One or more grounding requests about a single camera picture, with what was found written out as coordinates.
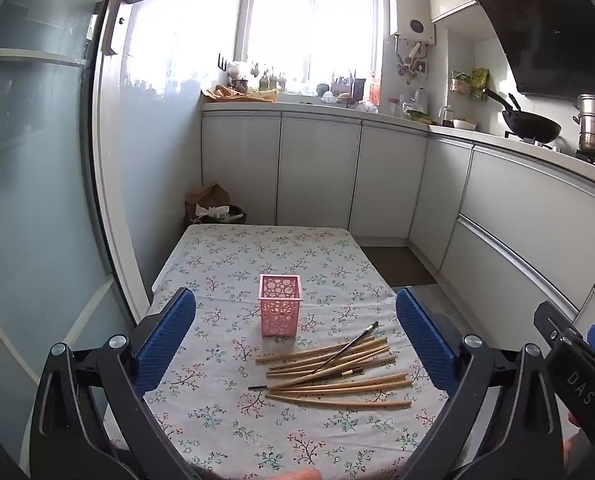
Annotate wooden chopstick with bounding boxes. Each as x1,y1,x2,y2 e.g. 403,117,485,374
270,379,413,396
268,373,409,392
268,358,373,391
295,344,390,372
268,341,389,373
255,337,387,364
265,393,411,411
266,352,397,379

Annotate black chopstick gold band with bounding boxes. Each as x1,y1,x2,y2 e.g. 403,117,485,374
313,321,380,374

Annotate person's right hand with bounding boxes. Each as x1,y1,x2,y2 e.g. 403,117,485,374
563,413,591,474

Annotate person's left hand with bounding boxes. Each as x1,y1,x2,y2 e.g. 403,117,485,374
269,468,322,480

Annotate white lower cabinets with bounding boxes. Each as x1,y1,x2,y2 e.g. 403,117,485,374
200,103,595,346

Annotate glass sliding door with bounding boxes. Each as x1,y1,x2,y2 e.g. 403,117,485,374
0,0,129,462

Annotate floral tablecloth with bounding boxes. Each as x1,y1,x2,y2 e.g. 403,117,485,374
144,224,447,479

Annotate black wok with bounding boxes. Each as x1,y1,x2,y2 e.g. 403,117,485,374
483,88,561,144

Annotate white bowl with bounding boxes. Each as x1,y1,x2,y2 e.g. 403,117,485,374
453,119,477,131

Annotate pink perforated holder basket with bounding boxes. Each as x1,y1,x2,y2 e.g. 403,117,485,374
258,274,303,338

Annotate black trash bin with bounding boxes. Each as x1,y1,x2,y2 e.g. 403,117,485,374
191,204,247,224

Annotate green snack bags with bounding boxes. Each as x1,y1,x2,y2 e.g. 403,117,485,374
450,67,489,100

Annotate black range hood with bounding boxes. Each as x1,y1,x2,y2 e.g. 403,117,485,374
477,0,595,101

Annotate countertop clutter basket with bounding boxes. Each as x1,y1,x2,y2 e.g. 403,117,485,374
330,74,367,106

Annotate white water heater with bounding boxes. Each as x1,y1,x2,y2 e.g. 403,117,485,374
390,0,435,46

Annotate window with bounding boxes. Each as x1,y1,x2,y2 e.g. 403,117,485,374
235,0,383,96

